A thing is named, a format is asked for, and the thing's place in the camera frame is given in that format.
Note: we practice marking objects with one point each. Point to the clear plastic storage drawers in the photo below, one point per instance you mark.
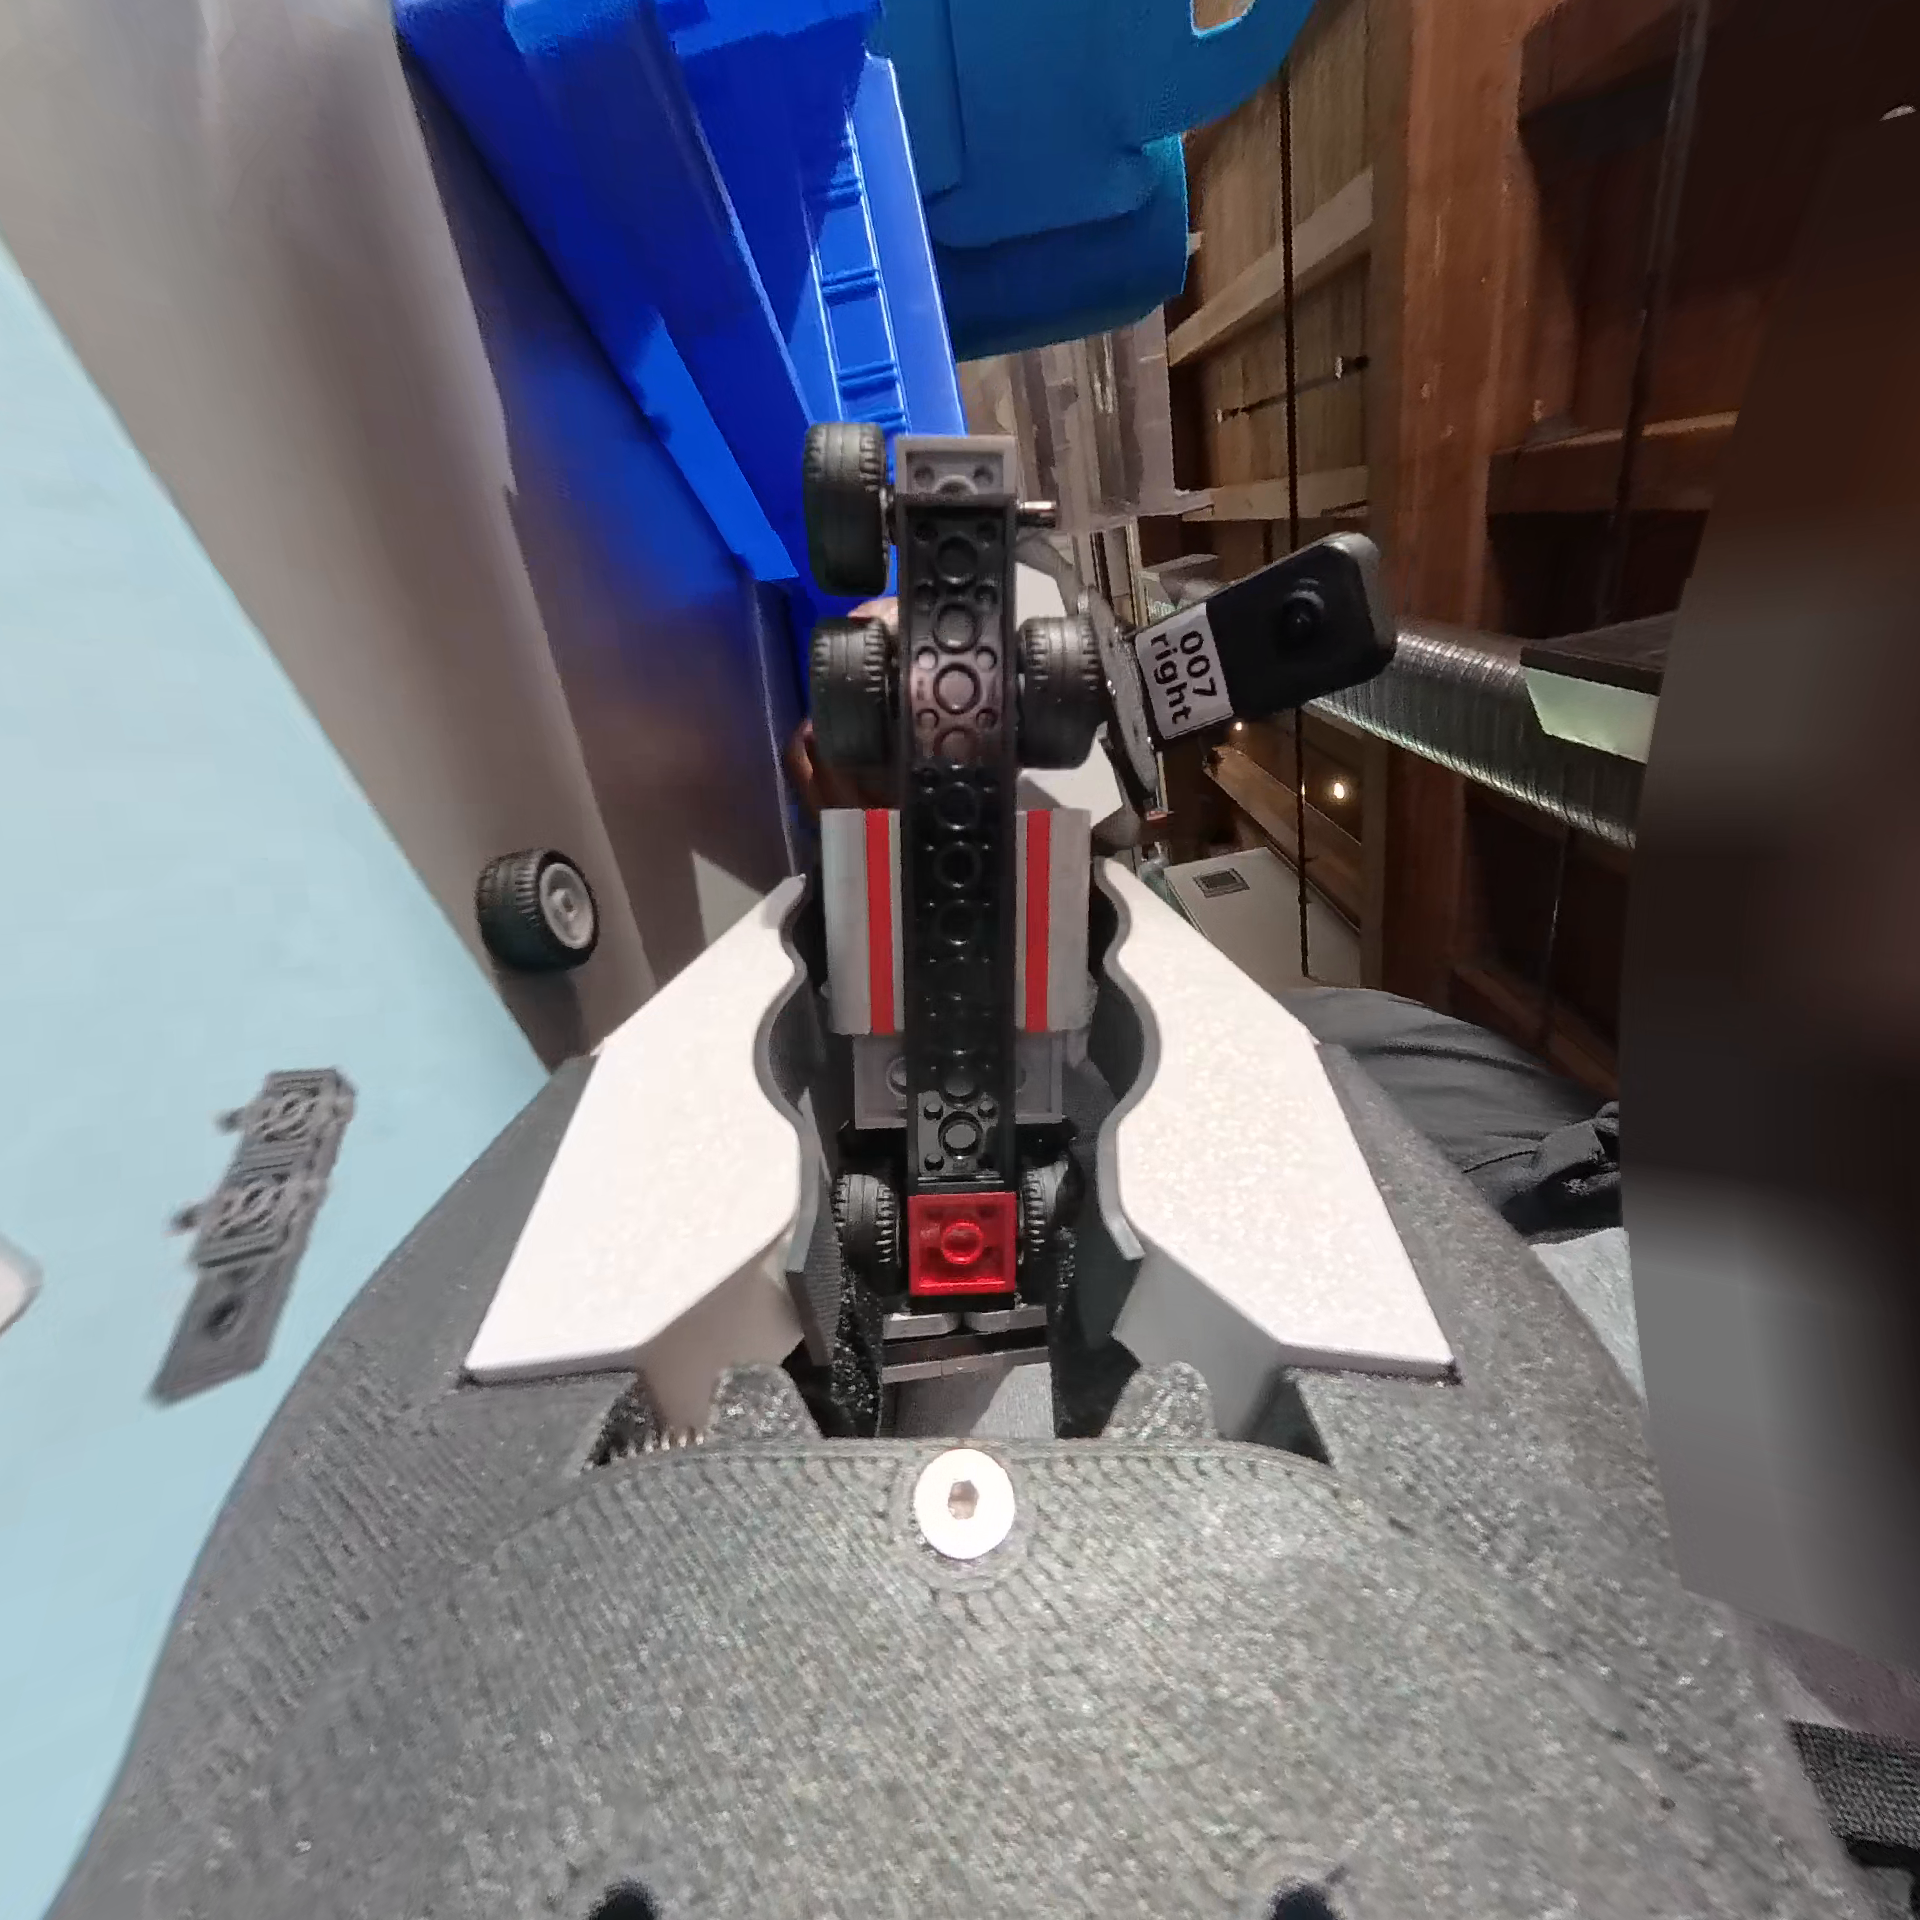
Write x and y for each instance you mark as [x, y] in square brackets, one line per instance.
[1095, 435]

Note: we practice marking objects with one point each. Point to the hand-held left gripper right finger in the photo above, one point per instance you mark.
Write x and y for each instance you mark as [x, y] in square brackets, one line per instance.
[1289, 1200]

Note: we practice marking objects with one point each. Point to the grey desk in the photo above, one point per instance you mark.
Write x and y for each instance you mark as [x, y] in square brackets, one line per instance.
[224, 299]

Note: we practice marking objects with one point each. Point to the light blue instruction booklet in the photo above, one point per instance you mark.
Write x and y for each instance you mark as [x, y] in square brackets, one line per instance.
[182, 826]

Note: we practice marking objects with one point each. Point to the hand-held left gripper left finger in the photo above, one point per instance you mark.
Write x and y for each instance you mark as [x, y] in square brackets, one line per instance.
[644, 1184]

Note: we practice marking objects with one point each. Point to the toy brick truck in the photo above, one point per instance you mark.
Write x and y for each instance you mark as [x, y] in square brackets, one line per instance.
[954, 751]

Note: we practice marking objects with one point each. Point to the person's black trousers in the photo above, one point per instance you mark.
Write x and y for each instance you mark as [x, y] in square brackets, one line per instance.
[1470, 1095]

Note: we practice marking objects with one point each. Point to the small black toy wheel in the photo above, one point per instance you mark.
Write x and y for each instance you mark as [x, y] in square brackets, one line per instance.
[538, 911]

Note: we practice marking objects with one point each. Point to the blue felt bag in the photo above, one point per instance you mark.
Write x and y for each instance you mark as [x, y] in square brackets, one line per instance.
[1050, 148]

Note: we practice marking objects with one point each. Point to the silver spiral air duct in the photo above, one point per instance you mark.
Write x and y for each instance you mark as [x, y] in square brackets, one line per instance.
[1500, 735]

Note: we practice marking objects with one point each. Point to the person's right hand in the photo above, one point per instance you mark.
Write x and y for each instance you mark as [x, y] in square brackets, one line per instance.
[804, 764]

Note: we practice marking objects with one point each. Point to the blue plastic bin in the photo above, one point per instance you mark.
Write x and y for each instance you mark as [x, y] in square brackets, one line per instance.
[674, 225]

